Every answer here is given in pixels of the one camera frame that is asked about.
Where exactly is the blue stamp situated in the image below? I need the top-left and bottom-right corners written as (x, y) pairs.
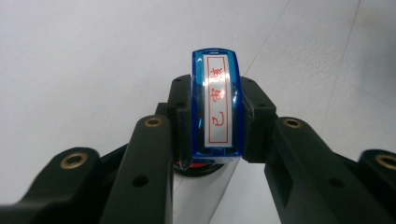
top-left (191, 47), bottom-right (244, 164)

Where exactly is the round red ink pad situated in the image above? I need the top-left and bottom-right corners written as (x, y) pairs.
top-left (172, 160), bottom-right (227, 178)

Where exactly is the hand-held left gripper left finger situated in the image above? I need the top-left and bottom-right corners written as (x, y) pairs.
top-left (155, 74), bottom-right (194, 167)

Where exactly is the white paper sheet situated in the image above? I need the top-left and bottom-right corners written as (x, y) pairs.
top-left (172, 158), bottom-right (241, 224)

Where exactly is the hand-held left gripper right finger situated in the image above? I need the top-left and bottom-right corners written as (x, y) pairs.
top-left (241, 77), bottom-right (278, 164)

